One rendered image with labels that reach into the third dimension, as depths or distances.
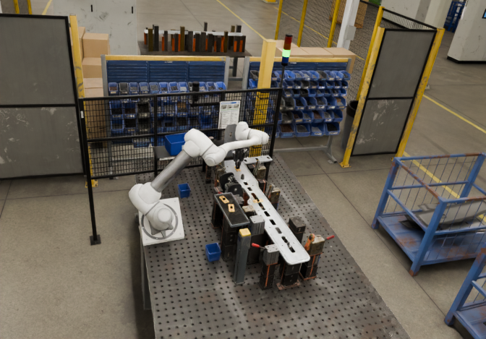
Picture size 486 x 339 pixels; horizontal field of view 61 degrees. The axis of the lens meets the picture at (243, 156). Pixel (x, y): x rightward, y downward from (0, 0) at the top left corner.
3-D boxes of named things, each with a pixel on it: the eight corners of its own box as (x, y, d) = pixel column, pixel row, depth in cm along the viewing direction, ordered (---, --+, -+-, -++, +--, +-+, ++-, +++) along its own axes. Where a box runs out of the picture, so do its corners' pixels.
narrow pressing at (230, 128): (233, 155, 393) (237, 123, 376) (222, 157, 388) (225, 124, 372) (233, 155, 393) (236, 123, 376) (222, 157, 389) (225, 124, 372)
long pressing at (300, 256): (315, 259, 283) (315, 257, 282) (286, 266, 274) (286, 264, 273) (241, 159, 391) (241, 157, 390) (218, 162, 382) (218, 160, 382)
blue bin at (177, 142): (201, 150, 389) (202, 139, 382) (170, 155, 375) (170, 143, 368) (194, 142, 401) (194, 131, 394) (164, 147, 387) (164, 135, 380)
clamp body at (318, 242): (319, 277, 308) (329, 241, 290) (301, 282, 302) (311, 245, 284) (312, 267, 316) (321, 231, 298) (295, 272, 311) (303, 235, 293)
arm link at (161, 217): (160, 235, 317) (165, 230, 297) (143, 218, 317) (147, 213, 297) (175, 220, 324) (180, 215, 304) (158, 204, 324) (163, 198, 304)
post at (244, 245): (245, 282, 296) (252, 236, 274) (235, 285, 293) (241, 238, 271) (241, 275, 302) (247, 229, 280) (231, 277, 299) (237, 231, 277)
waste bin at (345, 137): (374, 155, 639) (388, 113, 603) (346, 157, 624) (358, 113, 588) (358, 140, 680) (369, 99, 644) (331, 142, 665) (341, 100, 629)
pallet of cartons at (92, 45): (111, 108, 690) (106, 46, 638) (58, 108, 669) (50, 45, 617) (112, 83, 789) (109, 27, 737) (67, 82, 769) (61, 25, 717)
